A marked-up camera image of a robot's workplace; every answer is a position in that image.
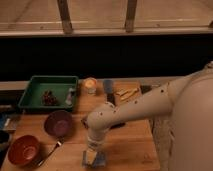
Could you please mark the green plastic tray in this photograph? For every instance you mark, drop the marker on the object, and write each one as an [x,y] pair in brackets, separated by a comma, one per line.
[31,100]

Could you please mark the blue grey sponge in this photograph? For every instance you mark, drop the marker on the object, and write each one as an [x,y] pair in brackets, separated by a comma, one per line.
[100,160]

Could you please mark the white packet in tray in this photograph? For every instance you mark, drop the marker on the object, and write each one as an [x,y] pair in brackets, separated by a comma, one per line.
[70,94]

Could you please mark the metal fork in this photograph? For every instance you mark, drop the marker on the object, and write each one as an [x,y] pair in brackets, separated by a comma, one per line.
[57,145]

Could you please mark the orange red bowl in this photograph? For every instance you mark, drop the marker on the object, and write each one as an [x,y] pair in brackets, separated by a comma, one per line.
[23,150]

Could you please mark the purple bowl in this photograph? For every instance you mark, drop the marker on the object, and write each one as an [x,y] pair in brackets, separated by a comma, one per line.
[58,123]

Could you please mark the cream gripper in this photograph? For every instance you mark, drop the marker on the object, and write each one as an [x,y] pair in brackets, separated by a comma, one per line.
[91,156]

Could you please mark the dark red grapes bunch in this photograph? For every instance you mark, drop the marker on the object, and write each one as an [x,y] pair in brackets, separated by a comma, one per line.
[48,99]

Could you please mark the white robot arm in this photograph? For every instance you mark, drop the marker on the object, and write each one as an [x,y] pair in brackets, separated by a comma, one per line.
[188,101]

